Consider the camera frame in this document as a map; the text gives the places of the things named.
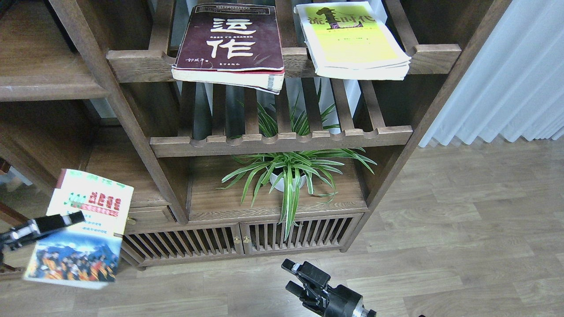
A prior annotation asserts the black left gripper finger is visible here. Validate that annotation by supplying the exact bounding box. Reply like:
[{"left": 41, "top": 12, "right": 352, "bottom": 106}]
[{"left": 0, "top": 211, "right": 85, "bottom": 249}]

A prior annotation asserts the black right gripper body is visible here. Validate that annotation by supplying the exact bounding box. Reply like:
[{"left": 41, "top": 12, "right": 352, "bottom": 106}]
[{"left": 321, "top": 285, "right": 375, "bottom": 317}]

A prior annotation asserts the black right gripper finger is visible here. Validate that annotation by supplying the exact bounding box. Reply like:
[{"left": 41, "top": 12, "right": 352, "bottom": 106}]
[
  {"left": 282, "top": 259, "right": 330, "bottom": 291},
  {"left": 285, "top": 281, "right": 328, "bottom": 311}
]

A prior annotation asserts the white book with colourful picture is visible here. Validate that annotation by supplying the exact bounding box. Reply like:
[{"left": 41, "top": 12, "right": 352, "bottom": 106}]
[{"left": 23, "top": 169, "right": 134, "bottom": 289}]

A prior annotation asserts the green spider plant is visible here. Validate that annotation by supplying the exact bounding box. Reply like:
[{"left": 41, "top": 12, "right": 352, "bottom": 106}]
[{"left": 216, "top": 79, "right": 378, "bottom": 241}]

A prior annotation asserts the dark wooden bookshelf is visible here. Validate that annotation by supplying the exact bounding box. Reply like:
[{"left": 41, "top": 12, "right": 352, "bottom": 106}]
[{"left": 1, "top": 0, "right": 510, "bottom": 269}]

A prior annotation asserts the yellow green book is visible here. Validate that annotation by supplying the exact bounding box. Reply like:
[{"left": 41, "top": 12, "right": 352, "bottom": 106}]
[{"left": 294, "top": 1, "right": 411, "bottom": 81}]

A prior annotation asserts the dark maroon book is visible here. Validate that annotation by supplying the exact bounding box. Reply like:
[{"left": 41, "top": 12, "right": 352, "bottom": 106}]
[{"left": 171, "top": 3, "right": 285, "bottom": 94}]

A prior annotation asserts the white pleated curtain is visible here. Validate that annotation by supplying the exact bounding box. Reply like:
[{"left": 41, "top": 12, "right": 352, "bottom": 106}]
[{"left": 419, "top": 0, "right": 564, "bottom": 147}]

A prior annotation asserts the dark wooden side frame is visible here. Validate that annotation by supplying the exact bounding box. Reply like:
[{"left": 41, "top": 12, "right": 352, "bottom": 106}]
[{"left": 0, "top": 158, "right": 29, "bottom": 280}]

